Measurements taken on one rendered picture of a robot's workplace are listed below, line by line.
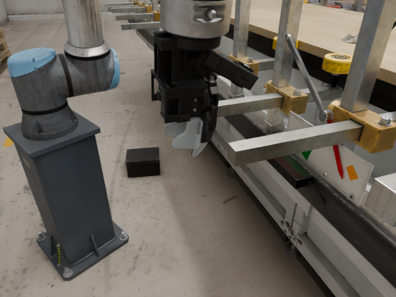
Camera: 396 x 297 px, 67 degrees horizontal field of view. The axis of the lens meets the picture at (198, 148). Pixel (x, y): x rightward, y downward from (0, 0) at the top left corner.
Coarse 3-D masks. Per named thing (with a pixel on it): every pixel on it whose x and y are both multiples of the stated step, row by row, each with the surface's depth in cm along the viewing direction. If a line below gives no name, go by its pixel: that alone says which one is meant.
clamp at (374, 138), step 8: (336, 104) 62; (336, 112) 61; (344, 112) 59; (360, 112) 58; (368, 112) 58; (336, 120) 61; (344, 120) 59; (352, 120) 57; (360, 120) 56; (368, 120) 55; (376, 120) 55; (368, 128) 54; (376, 128) 53; (384, 128) 52; (392, 128) 53; (360, 136) 56; (368, 136) 55; (376, 136) 53; (384, 136) 53; (392, 136) 54; (360, 144) 57; (368, 144) 55; (376, 144) 54; (384, 144) 55; (392, 144) 55; (376, 152) 55
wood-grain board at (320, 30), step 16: (256, 0) 210; (272, 0) 210; (256, 16) 144; (272, 16) 144; (304, 16) 144; (320, 16) 144; (336, 16) 144; (352, 16) 144; (256, 32) 123; (272, 32) 113; (304, 32) 110; (320, 32) 110; (336, 32) 110; (352, 32) 110; (304, 48) 98; (320, 48) 91; (336, 48) 90; (352, 48) 90; (384, 64) 75; (384, 80) 73
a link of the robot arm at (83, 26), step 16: (64, 0) 89; (80, 0) 88; (96, 0) 92; (64, 16) 94; (80, 16) 91; (96, 16) 94; (80, 32) 94; (96, 32) 97; (64, 48) 100; (80, 48) 97; (96, 48) 99; (112, 48) 109; (80, 64) 99; (96, 64) 101; (112, 64) 105; (80, 80) 102; (96, 80) 104; (112, 80) 107
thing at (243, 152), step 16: (304, 128) 55; (320, 128) 55; (336, 128) 55; (352, 128) 55; (240, 144) 50; (256, 144) 50; (272, 144) 50; (288, 144) 51; (304, 144) 52; (320, 144) 54; (336, 144) 55; (240, 160) 49; (256, 160) 50
